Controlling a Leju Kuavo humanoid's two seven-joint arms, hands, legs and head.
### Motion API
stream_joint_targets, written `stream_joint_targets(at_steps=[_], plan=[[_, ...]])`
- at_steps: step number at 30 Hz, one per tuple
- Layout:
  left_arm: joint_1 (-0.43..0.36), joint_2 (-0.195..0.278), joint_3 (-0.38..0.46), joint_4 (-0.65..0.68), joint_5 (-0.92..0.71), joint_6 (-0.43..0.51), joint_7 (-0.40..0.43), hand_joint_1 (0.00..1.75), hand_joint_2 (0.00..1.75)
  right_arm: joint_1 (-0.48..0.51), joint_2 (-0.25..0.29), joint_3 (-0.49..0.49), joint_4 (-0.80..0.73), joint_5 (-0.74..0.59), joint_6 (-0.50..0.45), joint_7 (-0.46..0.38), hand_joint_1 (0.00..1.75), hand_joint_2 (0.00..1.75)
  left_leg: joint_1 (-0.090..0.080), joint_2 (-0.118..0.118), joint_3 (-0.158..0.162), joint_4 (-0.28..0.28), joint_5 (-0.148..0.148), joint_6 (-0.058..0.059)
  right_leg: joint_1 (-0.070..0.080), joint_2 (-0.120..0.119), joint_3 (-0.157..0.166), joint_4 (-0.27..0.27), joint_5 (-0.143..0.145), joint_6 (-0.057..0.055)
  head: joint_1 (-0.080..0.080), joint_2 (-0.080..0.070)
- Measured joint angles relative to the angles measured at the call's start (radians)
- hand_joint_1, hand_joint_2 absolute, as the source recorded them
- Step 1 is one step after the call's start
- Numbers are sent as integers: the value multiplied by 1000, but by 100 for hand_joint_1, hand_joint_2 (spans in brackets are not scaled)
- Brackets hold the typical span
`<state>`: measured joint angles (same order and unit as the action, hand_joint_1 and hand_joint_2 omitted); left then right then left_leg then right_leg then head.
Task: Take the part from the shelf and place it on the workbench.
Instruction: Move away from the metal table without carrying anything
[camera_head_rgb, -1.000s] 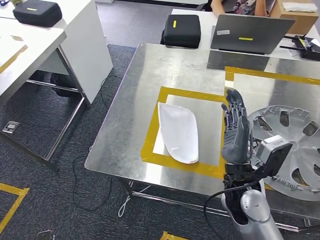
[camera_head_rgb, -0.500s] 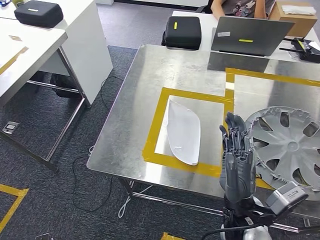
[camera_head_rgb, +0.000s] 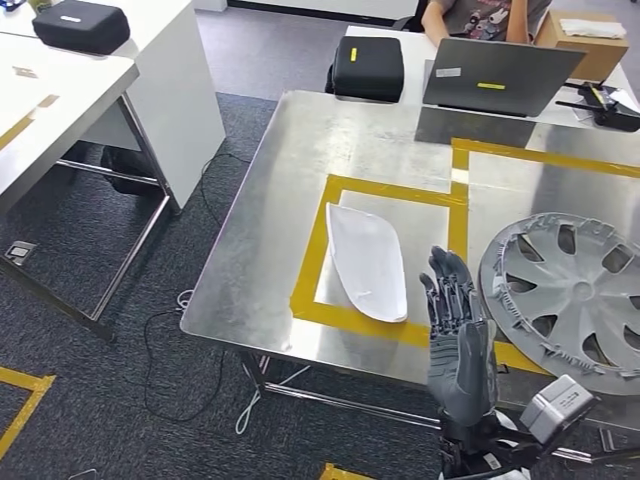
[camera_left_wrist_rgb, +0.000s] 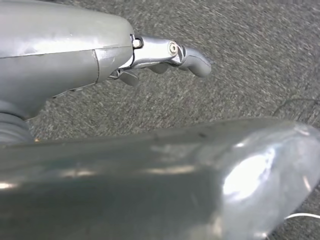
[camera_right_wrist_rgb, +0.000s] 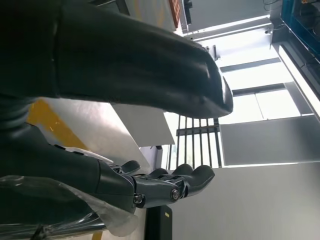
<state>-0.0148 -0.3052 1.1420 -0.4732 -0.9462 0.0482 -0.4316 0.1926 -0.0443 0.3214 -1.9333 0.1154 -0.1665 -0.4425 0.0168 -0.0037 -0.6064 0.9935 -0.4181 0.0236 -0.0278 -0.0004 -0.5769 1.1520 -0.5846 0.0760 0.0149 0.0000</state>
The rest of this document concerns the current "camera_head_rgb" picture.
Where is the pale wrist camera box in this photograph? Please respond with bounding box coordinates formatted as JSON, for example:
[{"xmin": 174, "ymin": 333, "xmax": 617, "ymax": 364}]
[{"xmin": 519, "ymin": 374, "xmax": 596, "ymax": 446}]

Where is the floor socket plate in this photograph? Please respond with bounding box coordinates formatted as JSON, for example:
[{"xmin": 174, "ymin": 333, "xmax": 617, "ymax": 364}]
[{"xmin": 4, "ymin": 240, "xmax": 38, "ymax": 268}]

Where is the grey wheel hubcap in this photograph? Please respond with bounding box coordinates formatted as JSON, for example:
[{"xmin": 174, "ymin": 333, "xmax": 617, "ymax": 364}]
[{"xmin": 478, "ymin": 211, "xmax": 640, "ymax": 397}]

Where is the white desk with panel side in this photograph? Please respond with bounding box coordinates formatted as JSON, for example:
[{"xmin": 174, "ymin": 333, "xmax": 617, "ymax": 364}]
[{"xmin": 79, "ymin": 0, "xmax": 227, "ymax": 213}]

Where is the white curved plastic part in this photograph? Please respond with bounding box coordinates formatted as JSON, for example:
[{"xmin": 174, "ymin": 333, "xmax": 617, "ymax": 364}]
[{"xmin": 325, "ymin": 201, "xmax": 408, "ymax": 325}]

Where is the yellow tape strip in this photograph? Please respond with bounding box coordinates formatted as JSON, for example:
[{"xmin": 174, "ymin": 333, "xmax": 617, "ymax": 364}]
[{"xmin": 0, "ymin": 94, "xmax": 60, "ymax": 152}]

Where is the white folded cloth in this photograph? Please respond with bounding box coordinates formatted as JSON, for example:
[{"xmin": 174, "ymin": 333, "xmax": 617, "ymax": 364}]
[{"xmin": 558, "ymin": 17, "xmax": 627, "ymax": 40}]

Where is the white desk with steel legs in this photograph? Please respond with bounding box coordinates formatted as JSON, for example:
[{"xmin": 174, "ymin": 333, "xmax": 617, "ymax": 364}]
[{"xmin": 0, "ymin": 33, "xmax": 171, "ymax": 342}]

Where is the white floor cable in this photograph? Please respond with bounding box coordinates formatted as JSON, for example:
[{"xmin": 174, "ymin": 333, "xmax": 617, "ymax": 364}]
[{"xmin": 235, "ymin": 364, "xmax": 311, "ymax": 437}]

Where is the person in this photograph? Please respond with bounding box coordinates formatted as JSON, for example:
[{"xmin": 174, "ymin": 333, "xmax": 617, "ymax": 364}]
[{"xmin": 421, "ymin": 0, "xmax": 553, "ymax": 48}]

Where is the black case with yellow tag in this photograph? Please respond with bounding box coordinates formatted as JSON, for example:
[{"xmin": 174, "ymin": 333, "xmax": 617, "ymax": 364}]
[{"xmin": 325, "ymin": 35, "xmax": 405, "ymax": 104}]

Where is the black zip case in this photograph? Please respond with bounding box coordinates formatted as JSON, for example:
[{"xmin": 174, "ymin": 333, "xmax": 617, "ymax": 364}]
[{"xmin": 31, "ymin": 0, "xmax": 131, "ymax": 56}]

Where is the black bag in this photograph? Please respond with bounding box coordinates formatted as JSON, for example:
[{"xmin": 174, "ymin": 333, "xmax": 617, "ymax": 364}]
[{"xmin": 101, "ymin": 145, "xmax": 161, "ymax": 197}]

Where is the black floor cable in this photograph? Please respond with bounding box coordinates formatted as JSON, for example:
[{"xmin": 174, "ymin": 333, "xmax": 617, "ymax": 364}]
[{"xmin": 143, "ymin": 152, "xmax": 251, "ymax": 424}]

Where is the yellow tape small square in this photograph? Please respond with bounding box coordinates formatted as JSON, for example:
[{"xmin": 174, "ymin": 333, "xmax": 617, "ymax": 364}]
[{"xmin": 290, "ymin": 173, "xmax": 469, "ymax": 349}]

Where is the steel workbench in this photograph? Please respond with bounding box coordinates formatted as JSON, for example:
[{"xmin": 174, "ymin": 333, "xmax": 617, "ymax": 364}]
[{"xmin": 180, "ymin": 90, "xmax": 640, "ymax": 465}]

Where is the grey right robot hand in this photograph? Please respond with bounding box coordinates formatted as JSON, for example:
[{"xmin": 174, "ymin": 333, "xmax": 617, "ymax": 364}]
[{"xmin": 419, "ymin": 246, "xmax": 500, "ymax": 429}]

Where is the cardboard box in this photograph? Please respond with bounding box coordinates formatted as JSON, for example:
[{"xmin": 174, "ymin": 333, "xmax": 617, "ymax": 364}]
[{"xmin": 534, "ymin": 9, "xmax": 630, "ymax": 83}]

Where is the yellow floor tape square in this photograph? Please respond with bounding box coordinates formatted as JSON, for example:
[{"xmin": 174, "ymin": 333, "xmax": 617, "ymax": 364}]
[{"xmin": 0, "ymin": 366, "xmax": 56, "ymax": 462}]

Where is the grey laptop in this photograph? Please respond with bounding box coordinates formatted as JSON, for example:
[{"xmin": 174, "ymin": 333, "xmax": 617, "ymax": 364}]
[{"xmin": 422, "ymin": 37, "xmax": 587, "ymax": 119}]

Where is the yellow tape large square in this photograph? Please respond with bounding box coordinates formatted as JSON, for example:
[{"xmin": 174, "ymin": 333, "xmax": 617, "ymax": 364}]
[{"xmin": 446, "ymin": 137, "xmax": 640, "ymax": 378}]

